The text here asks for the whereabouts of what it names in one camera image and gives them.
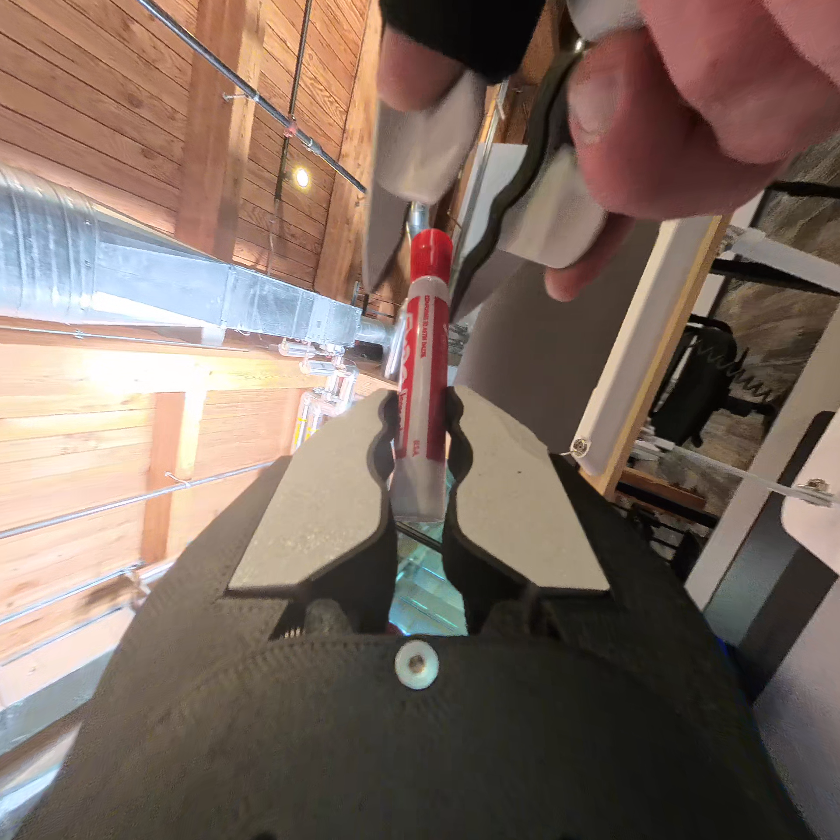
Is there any red whiteboard marker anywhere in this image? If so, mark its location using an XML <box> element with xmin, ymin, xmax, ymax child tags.
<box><xmin>393</xmin><ymin>229</ymin><xmax>456</xmax><ymax>517</ymax></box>

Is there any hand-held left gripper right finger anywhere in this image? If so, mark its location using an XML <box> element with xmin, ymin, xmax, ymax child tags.
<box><xmin>444</xmin><ymin>385</ymin><xmax>611</xmax><ymax>607</ymax></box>

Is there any black desk chair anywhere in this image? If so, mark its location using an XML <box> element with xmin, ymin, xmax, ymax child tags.
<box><xmin>650</xmin><ymin>315</ymin><xmax>775</xmax><ymax>450</ymax></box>

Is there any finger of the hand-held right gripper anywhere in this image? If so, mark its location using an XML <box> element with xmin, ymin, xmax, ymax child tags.
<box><xmin>360</xmin><ymin>73</ymin><xmax>489</xmax><ymax>295</ymax></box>
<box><xmin>449</xmin><ymin>145</ymin><xmax>613</xmax><ymax>324</ymax></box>

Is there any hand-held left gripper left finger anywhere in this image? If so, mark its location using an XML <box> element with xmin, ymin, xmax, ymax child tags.
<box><xmin>230</xmin><ymin>390</ymin><xmax>399</xmax><ymax>607</ymax></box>

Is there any black backdrop board stand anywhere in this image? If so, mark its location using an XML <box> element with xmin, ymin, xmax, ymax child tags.
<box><xmin>453</xmin><ymin>217</ymin><xmax>664</xmax><ymax>447</ymax></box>

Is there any silver ceiling duct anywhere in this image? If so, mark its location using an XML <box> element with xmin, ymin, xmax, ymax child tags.
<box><xmin>0</xmin><ymin>164</ymin><xmax>395</xmax><ymax>349</ymax></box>

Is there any person's right hand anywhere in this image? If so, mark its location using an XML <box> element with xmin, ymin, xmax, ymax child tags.
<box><xmin>377</xmin><ymin>0</ymin><xmax>840</xmax><ymax>304</ymax></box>

